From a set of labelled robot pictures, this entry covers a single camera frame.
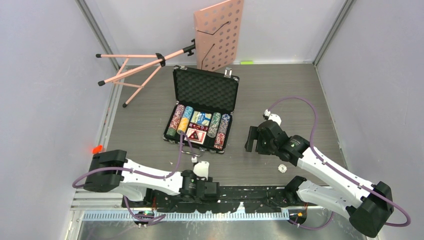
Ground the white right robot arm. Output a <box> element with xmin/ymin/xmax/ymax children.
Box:
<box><xmin>244</xmin><ymin>119</ymin><xmax>394</xmax><ymax>237</ymax></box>

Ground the pink music stand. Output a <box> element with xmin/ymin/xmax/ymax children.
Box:
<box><xmin>96</xmin><ymin>0</ymin><xmax>244</xmax><ymax>108</ymax></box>

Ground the blue red chip stack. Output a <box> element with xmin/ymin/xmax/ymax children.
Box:
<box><xmin>214</xmin><ymin>114</ymin><xmax>231</xmax><ymax>150</ymax></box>

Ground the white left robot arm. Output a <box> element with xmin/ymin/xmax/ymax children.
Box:
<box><xmin>81</xmin><ymin>150</ymin><xmax>220</xmax><ymax>207</ymax></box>

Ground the green tape piece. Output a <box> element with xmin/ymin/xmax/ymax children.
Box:
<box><xmin>240</xmin><ymin>61</ymin><xmax>255</xmax><ymax>65</ymax></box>

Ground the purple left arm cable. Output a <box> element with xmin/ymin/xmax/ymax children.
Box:
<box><xmin>72</xmin><ymin>132</ymin><xmax>198</xmax><ymax>228</ymax></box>

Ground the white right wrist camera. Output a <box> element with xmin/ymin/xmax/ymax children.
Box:
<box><xmin>263</xmin><ymin>109</ymin><xmax>282</xmax><ymax>126</ymax></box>

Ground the green white chip stack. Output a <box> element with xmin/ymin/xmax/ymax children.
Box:
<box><xmin>207</xmin><ymin>112</ymin><xmax>222</xmax><ymax>138</ymax></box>

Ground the blue yellow chip stack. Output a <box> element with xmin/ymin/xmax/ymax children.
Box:
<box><xmin>176</xmin><ymin>106</ymin><xmax>194</xmax><ymax>135</ymax></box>

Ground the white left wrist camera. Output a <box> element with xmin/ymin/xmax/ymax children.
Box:
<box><xmin>191</xmin><ymin>156</ymin><xmax>210</xmax><ymax>180</ymax></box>

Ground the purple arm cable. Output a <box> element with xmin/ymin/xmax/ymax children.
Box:
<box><xmin>266</xmin><ymin>96</ymin><xmax>412</xmax><ymax>231</ymax></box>
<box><xmin>72</xmin><ymin>132</ymin><xmax>198</xmax><ymax>228</ymax></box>

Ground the orange clip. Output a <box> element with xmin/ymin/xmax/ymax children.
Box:
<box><xmin>92</xmin><ymin>144</ymin><xmax>103</xmax><ymax>155</ymax></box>

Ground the red playing card deck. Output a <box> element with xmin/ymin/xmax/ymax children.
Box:
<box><xmin>184</xmin><ymin>128</ymin><xmax>209</xmax><ymax>146</ymax></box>

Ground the blue playing card deck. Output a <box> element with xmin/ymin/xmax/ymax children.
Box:
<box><xmin>190</xmin><ymin>111</ymin><xmax>213</xmax><ymax>127</ymax></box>

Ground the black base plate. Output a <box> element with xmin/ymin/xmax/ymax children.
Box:
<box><xmin>128</xmin><ymin>185</ymin><xmax>307</xmax><ymax>214</ymax></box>

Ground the white poker chip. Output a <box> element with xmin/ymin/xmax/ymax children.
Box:
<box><xmin>277</xmin><ymin>164</ymin><xmax>288</xmax><ymax>174</ymax></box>

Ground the red white chip stack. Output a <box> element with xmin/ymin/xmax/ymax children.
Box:
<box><xmin>169</xmin><ymin>104</ymin><xmax>185</xmax><ymax>130</ymax></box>

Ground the green poker chip stack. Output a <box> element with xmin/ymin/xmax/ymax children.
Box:
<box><xmin>164</xmin><ymin>127</ymin><xmax>177</xmax><ymax>138</ymax></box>

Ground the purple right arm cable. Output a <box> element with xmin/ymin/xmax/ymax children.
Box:
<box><xmin>266</xmin><ymin>96</ymin><xmax>412</xmax><ymax>231</ymax></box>

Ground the clear all-in triangle button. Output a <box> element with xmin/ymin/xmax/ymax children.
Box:
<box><xmin>187</xmin><ymin>130</ymin><xmax>205</xmax><ymax>143</ymax></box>

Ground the black poker set case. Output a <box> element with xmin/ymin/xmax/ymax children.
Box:
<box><xmin>163</xmin><ymin>65</ymin><xmax>240</xmax><ymax>154</ymax></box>

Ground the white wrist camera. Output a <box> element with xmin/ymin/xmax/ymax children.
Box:
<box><xmin>191</xmin><ymin>156</ymin><xmax>210</xmax><ymax>180</ymax></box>
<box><xmin>263</xmin><ymin>109</ymin><xmax>282</xmax><ymax>126</ymax></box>

